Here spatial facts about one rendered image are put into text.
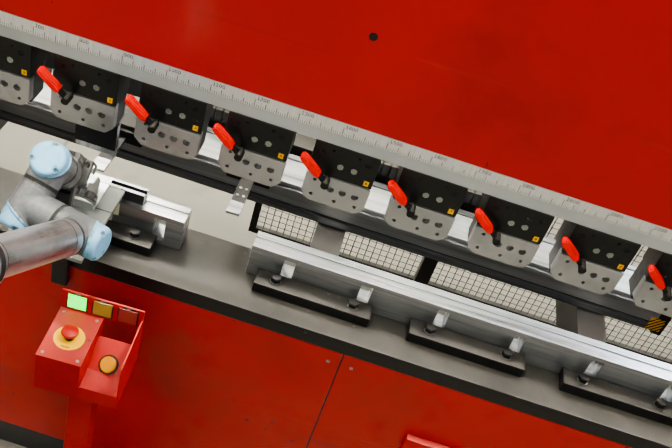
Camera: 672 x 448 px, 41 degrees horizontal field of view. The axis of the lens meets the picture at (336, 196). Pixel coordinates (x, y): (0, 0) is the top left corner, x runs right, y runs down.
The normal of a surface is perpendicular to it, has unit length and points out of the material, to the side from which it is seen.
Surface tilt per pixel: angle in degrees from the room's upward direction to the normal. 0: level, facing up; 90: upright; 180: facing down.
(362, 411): 90
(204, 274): 0
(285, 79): 90
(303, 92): 90
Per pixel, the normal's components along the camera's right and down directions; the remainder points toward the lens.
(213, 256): 0.25, -0.74
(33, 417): -0.18, 0.59
